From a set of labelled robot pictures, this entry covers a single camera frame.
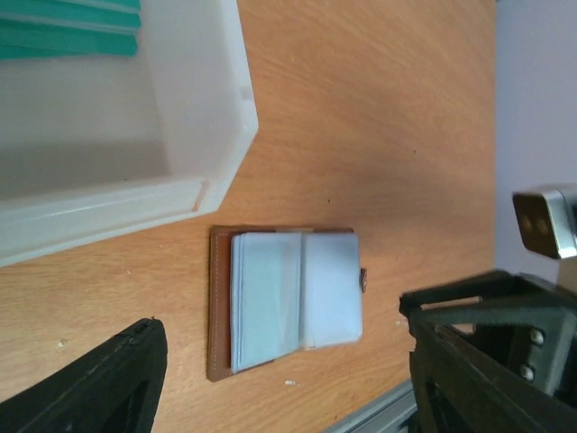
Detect white plastic bin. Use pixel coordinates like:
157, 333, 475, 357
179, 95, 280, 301
1, 1, 259, 265

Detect teal card stack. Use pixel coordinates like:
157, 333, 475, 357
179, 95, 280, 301
1, 0, 142, 60

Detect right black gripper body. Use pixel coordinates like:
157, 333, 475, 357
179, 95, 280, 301
473, 321, 576, 406

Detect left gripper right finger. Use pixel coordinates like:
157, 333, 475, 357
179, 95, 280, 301
409, 321, 576, 432

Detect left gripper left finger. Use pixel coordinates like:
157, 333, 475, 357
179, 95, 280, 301
1, 318, 168, 432

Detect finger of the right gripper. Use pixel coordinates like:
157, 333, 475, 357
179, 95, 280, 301
399, 270, 576, 330

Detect aluminium front rail frame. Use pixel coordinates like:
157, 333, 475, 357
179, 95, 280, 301
325, 380, 418, 432

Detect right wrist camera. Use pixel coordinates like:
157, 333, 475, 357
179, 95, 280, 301
512, 183, 576, 261

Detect brown leather card holder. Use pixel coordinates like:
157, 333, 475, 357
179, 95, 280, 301
206, 226, 366, 382

